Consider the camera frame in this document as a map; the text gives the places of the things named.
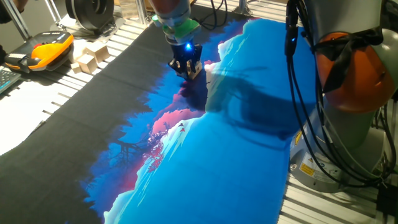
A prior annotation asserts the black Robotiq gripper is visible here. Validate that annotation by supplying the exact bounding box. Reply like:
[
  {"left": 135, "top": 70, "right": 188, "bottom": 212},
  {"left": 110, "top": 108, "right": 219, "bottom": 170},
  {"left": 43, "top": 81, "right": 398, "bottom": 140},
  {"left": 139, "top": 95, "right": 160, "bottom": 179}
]
[{"left": 167, "top": 39, "right": 203, "bottom": 80}]

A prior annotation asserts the aluminium post with foot bracket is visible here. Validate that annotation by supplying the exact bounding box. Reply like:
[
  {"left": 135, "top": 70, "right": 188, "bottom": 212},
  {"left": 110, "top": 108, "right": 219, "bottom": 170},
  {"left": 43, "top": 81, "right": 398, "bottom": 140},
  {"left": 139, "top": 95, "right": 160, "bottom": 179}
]
[{"left": 232, "top": 0, "right": 253, "bottom": 16}]

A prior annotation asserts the blue landscape print cloth mat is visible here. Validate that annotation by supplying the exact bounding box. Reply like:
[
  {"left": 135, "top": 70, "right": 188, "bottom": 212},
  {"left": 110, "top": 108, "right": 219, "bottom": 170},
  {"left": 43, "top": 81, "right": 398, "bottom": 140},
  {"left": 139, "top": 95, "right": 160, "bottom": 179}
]
[{"left": 0, "top": 6, "right": 318, "bottom": 224}]

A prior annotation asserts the aluminium post beside container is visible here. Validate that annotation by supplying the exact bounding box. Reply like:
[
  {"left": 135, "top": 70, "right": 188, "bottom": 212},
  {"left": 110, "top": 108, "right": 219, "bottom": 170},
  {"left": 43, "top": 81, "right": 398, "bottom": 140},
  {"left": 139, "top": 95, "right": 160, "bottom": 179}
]
[{"left": 136, "top": 0, "right": 150, "bottom": 26}]

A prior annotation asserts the medium wooden cube block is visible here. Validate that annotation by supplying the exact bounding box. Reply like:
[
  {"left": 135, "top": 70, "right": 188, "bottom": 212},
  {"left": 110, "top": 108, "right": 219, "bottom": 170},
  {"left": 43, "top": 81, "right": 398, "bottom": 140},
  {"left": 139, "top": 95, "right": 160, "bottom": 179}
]
[{"left": 76, "top": 54, "right": 98, "bottom": 75}]

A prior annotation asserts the person's forearm black sleeve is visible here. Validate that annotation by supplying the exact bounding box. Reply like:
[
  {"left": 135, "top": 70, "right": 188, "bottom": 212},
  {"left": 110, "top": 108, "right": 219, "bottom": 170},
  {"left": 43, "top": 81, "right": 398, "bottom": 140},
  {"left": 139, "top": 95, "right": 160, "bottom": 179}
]
[{"left": 0, "top": 0, "right": 29, "bottom": 24}]

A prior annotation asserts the pale wooden block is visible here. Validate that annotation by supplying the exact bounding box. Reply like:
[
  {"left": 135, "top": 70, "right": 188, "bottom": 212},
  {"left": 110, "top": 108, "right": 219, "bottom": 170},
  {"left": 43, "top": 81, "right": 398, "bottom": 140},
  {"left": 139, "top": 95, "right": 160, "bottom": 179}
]
[{"left": 72, "top": 39, "right": 88, "bottom": 63}]

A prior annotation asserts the wooden Jenga block tower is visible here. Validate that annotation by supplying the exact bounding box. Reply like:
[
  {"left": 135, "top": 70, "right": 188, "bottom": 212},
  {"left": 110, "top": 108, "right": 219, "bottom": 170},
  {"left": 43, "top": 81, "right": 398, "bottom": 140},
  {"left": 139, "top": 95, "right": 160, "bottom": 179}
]
[{"left": 178, "top": 62, "right": 203, "bottom": 82}]

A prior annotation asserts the black computer keyboard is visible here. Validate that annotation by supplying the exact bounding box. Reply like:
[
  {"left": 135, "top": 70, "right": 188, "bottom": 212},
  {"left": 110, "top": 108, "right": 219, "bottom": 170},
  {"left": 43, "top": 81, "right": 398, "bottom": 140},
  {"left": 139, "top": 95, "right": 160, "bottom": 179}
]
[{"left": 0, "top": 68, "right": 22, "bottom": 94}]

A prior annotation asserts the slanted aluminium frame post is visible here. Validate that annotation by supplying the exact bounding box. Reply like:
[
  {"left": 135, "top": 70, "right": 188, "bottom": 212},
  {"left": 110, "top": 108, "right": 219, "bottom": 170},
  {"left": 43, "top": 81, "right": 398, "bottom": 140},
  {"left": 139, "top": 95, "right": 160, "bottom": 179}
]
[{"left": 1, "top": 0, "right": 32, "bottom": 41}]

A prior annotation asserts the orange black teach pendant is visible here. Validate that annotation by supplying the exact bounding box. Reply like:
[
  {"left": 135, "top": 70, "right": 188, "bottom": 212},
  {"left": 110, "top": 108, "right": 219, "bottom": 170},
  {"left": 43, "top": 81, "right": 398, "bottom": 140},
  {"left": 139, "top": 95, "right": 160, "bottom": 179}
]
[{"left": 4, "top": 30, "right": 75, "bottom": 74}]

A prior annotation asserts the black strap on orange joint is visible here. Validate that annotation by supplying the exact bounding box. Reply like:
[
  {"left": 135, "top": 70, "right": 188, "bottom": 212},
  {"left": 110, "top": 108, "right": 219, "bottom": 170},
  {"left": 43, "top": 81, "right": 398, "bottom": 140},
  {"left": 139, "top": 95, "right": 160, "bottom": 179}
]
[{"left": 312, "top": 26, "right": 385, "bottom": 94}]

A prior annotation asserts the green wrist mount plate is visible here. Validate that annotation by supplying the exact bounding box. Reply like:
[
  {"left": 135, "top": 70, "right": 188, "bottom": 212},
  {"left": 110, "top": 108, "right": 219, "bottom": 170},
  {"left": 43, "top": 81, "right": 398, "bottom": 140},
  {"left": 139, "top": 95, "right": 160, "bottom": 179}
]
[{"left": 150, "top": 14, "right": 203, "bottom": 40}]

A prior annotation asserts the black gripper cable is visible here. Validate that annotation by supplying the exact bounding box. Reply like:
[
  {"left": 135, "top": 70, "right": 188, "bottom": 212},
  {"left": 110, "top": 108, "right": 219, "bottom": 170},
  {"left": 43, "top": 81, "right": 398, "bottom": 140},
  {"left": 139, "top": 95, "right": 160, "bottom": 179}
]
[{"left": 194, "top": 0, "right": 229, "bottom": 31}]

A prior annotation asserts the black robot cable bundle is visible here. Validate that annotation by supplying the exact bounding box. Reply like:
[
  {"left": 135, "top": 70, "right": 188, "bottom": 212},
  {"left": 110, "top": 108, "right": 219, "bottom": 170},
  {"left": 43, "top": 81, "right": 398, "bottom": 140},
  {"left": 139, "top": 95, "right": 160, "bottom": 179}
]
[{"left": 284, "top": 0, "right": 398, "bottom": 189}]

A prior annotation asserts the translucent beige container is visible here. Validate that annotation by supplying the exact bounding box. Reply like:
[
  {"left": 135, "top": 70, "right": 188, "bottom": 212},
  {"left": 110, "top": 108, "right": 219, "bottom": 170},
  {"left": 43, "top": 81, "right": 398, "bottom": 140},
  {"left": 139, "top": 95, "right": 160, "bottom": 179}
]
[{"left": 119, "top": 0, "right": 140, "bottom": 20}]

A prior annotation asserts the large wooden cube block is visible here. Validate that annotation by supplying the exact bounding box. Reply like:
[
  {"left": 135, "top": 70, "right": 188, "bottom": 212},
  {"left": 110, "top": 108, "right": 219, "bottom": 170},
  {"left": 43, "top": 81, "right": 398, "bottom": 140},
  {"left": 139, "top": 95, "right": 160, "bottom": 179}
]
[{"left": 83, "top": 41, "right": 111, "bottom": 64}]

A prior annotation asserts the thin metal rod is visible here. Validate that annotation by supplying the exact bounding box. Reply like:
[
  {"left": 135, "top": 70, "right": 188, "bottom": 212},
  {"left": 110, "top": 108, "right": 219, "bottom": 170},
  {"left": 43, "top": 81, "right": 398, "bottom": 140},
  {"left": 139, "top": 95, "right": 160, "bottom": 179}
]
[{"left": 43, "top": 0, "right": 62, "bottom": 23}]

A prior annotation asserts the black round spool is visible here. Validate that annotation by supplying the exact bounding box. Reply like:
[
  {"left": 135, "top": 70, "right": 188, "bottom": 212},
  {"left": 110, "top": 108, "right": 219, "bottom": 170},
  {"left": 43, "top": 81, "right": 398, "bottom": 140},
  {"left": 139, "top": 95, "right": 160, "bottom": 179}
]
[{"left": 64, "top": 0, "right": 116, "bottom": 32}]

